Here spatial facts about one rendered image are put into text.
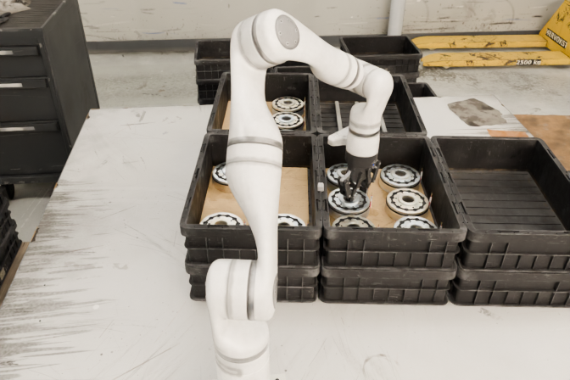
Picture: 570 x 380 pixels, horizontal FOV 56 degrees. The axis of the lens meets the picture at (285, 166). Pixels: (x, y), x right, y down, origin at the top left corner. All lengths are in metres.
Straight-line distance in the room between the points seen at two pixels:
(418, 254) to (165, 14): 3.62
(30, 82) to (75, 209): 1.07
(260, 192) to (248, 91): 0.18
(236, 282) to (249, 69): 0.36
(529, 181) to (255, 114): 0.91
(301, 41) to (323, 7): 3.60
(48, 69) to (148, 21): 2.11
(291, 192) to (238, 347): 0.58
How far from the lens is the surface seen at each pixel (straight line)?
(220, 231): 1.11
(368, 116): 1.17
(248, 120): 0.86
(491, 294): 1.32
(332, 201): 1.30
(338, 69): 1.03
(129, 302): 1.31
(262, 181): 0.83
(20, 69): 2.59
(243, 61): 0.93
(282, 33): 0.90
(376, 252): 1.16
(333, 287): 1.22
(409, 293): 1.27
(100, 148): 1.89
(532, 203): 1.48
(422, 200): 1.34
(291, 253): 1.16
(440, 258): 1.21
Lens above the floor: 1.64
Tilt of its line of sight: 34 degrees down
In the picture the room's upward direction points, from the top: 1 degrees clockwise
